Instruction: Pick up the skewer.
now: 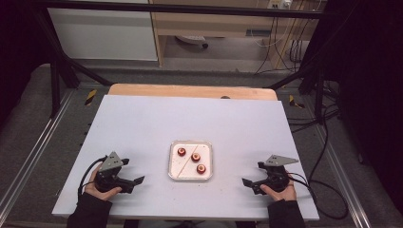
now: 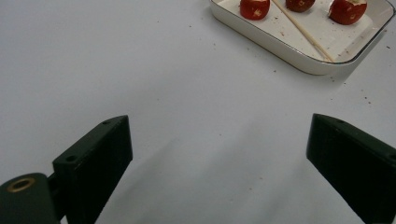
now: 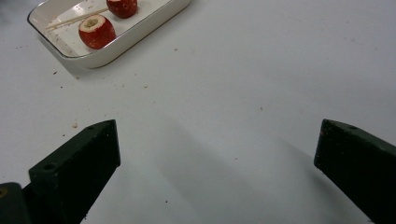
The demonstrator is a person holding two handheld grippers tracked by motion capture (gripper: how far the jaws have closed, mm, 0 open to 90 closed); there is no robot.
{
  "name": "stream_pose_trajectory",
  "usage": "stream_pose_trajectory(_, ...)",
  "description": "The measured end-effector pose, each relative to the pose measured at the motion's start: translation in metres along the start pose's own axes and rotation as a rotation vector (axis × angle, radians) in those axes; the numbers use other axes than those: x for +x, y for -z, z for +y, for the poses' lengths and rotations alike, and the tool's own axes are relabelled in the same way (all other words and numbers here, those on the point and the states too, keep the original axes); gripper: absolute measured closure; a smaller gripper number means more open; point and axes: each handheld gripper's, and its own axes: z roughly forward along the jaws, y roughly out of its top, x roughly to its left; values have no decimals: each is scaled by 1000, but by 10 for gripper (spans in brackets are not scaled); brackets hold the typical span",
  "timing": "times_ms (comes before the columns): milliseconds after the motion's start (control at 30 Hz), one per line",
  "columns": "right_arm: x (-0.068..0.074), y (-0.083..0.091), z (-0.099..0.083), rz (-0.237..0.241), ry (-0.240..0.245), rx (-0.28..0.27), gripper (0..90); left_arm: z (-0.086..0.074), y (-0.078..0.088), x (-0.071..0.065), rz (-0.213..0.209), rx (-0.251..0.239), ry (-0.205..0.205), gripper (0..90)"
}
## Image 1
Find light wooden desk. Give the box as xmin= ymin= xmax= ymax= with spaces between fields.
xmin=148 ymin=0 xmax=321 ymax=69

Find white chair base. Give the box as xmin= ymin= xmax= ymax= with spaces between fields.
xmin=175 ymin=34 xmax=210 ymax=49

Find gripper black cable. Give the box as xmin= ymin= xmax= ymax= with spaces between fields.
xmin=286 ymin=172 xmax=350 ymax=220
xmin=77 ymin=155 xmax=108 ymax=203

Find thin wooden skewer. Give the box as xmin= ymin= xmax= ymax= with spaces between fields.
xmin=177 ymin=144 xmax=200 ymax=178

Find person's right hand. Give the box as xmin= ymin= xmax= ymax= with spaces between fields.
xmin=259 ymin=172 xmax=297 ymax=203

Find black metal crossbar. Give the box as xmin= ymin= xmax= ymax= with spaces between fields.
xmin=30 ymin=0 xmax=325 ymax=20

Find white cabinet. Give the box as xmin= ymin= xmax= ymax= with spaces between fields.
xmin=47 ymin=7 xmax=159 ymax=62

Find aluminium floor rail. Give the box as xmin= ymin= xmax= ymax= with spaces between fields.
xmin=0 ymin=89 xmax=76 ymax=217
xmin=313 ymin=124 xmax=373 ymax=228

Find yellow black warning tape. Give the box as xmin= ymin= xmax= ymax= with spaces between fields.
xmin=288 ymin=94 xmax=306 ymax=109
xmin=84 ymin=88 xmax=98 ymax=106

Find black floor cables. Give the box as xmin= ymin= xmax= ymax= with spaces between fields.
xmin=286 ymin=80 xmax=340 ymax=135

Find white square metal tray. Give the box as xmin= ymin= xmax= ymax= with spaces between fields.
xmin=167 ymin=140 xmax=214 ymax=182

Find person's left hand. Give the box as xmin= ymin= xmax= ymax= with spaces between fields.
xmin=84 ymin=164 xmax=124 ymax=202

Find white power strip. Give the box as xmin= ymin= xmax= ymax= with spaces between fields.
xmin=266 ymin=0 xmax=293 ymax=10

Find bundle of desk cables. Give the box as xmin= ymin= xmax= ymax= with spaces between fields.
xmin=254 ymin=15 xmax=307 ymax=76

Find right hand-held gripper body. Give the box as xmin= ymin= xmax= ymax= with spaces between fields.
xmin=251 ymin=154 xmax=300 ymax=196

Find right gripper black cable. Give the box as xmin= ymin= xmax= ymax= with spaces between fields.
xmin=286 ymin=172 xmax=350 ymax=220

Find black metal stand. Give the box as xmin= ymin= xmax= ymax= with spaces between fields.
xmin=31 ymin=9 xmax=114 ymax=119
xmin=268 ymin=47 xmax=328 ymax=125

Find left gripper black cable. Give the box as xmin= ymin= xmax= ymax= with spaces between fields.
xmin=77 ymin=155 xmax=108 ymax=203

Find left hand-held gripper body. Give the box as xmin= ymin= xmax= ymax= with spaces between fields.
xmin=94 ymin=151 xmax=136 ymax=195

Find dark curtain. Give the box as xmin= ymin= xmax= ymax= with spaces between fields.
xmin=0 ymin=0 xmax=55 ymax=128
xmin=322 ymin=0 xmax=403 ymax=205

